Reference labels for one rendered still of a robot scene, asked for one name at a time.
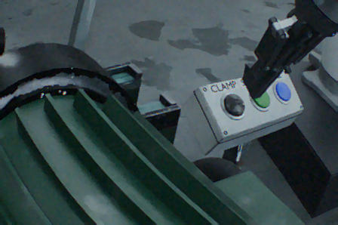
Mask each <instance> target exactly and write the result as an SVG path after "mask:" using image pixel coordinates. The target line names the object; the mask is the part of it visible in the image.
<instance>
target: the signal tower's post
mask: <svg viewBox="0 0 338 225"><path fill-rule="evenodd" d="M96 1H97V0H78V5H77V7H76V10H75V16H74V19H73V22H72V27H71V33H70V34H69V41H68V45H71V46H72V47H75V48H78V49H79V50H82V51H84V49H85V45H86V40H87V39H88V31H89V28H90V24H91V18H92V16H93V13H94V9H95V4H96Z"/></svg>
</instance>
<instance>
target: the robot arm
mask: <svg viewBox="0 0 338 225"><path fill-rule="evenodd" d="M295 6H296V7H295V8H293V9H292V10H290V12H289V13H287V19H286V20H282V21H280V20H278V19H276V17H271V18H270V19H269V20H268V21H269V26H268V27H267V29H266V31H265V33H264V34H263V37H262V38H261V40H260V42H259V44H258V46H257V48H256V49H255V50H254V53H255V55H256V56H257V59H258V60H257V61H256V62H255V63H254V64H253V66H252V67H251V68H250V69H249V70H248V71H247V73H245V74H244V76H243V77H242V78H241V79H242V81H243V83H244V84H245V86H246V88H247V90H248V92H249V94H250V96H251V99H256V98H258V97H262V96H263V94H264V93H265V92H266V90H267V89H269V88H270V87H271V85H272V83H273V82H274V81H275V80H276V79H277V78H278V77H279V76H280V74H281V73H282V72H283V68H284V71H285V72H286V74H288V73H290V72H292V70H291V69H290V65H291V64H292V63H293V65H297V64H298V63H299V62H300V61H301V60H302V59H303V58H304V57H305V56H306V55H307V54H308V55H309V57H308V59H309V62H311V64H312V65H313V66H314V68H315V69H316V70H315V71H310V72H308V71H305V72H303V74H302V81H303V82H304V83H305V84H307V85H308V86H310V87H311V88H312V89H313V90H314V91H315V92H317V93H318V94H319V95H320V96H321V97H322V98H323V99H324V100H325V101H326V102H327V103H329V105H330V106H331V107H333V109H334V110H335V111H336V112H337V113H338V0H295ZM320 42H322V43H321V45H322V46H321V49H322V50H321V55H319V54H317V53H315V52H314V51H312V50H313V49H314V48H315V46H317V45H318V44H320ZM309 52H310V53H309Z"/></svg>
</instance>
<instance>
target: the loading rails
mask: <svg viewBox="0 0 338 225"><path fill-rule="evenodd" d="M104 70H105V71H107V72H108V74H110V76H111V77H113V78H114V80H116V81H117V83H119V84H120V86H121V87H122V88H123V89H124V90H125V91H126V92H127V94H128V95H129V96H130V97H131V99H132V100H133V101H134V102H135V104H136V105H137V102H138V97H139V93H140V86H141V81H142V80H141V78H142V76H143V73H142V72H141V71H140V70H139V69H138V68H137V67H136V66H135V65H133V64H132V62H130V61H128V62H124V63H121V64H117V65H113V66H108V67H106V68H104ZM159 100H160V101H155V102H151V103H144V104H141V105H138V106H137V107H138V109H139V111H140V113H141V114H142V115H143V116H144V117H145V118H146V120H147V121H148V122H149V123H150V124H151V125H153V126H154V127H155V128H156V129H157V131H158V132H159V133H160V134H161V135H162V136H165V137H166V138H167V139H168V140H169V141H170V142H171V143H172V144H174V138H175V137H176V133H177V126H178V123H179V119H180V112H181V108H180V106H179V105H178V104H177V102H176V101H174V100H173V99H172V98H171V97H170V96H169V94H167V93H166V92H164V93H160V97H159Z"/></svg>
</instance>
